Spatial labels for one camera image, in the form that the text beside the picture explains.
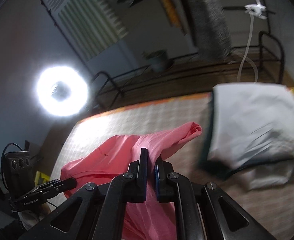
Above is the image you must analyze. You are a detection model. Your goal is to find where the black camera box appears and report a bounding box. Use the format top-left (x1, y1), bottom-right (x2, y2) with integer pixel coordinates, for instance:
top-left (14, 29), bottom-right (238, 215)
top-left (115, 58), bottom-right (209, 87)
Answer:
top-left (1, 142), bottom-right (35, 198)

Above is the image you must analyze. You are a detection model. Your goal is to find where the pink t-shirt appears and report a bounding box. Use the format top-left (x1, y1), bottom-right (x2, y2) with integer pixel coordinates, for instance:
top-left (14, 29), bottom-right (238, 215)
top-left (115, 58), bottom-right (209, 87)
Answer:
top-left (60, 122), bottom-right (202, 239)

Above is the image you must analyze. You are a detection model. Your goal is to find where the dark green folded garment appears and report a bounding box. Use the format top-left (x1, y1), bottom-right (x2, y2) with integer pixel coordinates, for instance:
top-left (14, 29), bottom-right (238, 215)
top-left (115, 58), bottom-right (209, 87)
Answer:
top-left (197, 90), bottom-right (294, 180)

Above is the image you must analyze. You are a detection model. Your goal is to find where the white lamp cable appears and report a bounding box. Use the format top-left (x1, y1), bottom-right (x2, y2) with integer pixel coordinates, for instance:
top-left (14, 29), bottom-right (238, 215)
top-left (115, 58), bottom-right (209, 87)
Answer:
top-left (236, 12), bottom-right (259, 84)

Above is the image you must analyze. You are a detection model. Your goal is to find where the ring light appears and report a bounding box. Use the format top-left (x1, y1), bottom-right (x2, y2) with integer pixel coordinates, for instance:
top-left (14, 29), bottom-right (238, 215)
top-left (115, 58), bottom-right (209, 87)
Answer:
top-left (36, 66), bottom-right (89, 117)

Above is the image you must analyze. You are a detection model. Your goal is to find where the orange hanging garment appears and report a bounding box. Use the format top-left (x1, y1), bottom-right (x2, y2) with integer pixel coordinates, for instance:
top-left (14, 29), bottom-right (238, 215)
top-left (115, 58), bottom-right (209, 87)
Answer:
top-left (159, 0), bottom-right (187, 35)

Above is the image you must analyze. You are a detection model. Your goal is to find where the white folded garment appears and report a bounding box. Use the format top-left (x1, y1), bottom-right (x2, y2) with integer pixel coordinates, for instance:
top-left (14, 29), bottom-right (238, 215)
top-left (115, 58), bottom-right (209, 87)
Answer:
top-left (209, 83), bottom-right (294, 170)

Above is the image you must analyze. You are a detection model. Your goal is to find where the small potted plant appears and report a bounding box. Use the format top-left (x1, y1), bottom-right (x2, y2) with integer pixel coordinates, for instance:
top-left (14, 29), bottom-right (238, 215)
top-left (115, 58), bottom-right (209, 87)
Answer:
top-left (142, 49), bottom-right (169, 73)

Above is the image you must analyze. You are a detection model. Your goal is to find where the green striped wall hanging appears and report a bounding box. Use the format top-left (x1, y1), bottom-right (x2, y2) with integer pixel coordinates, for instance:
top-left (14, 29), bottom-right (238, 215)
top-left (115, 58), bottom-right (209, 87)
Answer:
top-left (44, 0), bottom-right (128, 62)

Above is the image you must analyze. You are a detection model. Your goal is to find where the plaid beige bed blanket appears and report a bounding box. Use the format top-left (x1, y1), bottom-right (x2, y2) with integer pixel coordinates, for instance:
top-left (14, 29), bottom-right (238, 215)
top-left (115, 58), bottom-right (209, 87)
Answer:
top-left (51, 93), bottom-right (294, 239)

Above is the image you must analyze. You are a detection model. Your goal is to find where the black metal clothes rack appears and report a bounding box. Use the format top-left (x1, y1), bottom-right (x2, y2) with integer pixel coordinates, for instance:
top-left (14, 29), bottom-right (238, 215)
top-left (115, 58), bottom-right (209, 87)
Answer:
top-left (40, 0), bottom-right (285, 107)

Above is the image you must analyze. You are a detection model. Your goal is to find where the grey plaid hanging coat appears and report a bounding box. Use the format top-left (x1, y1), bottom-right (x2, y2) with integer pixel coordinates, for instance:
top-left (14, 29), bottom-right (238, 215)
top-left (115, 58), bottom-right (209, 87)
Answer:
top-left (184, 0), bottom-right (231, 61)

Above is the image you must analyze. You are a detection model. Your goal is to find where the white clip lamp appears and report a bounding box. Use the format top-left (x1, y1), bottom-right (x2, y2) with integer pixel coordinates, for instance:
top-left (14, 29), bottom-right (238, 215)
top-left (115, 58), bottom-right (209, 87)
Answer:
top-left (244, 0), bottom-right (267, 20)

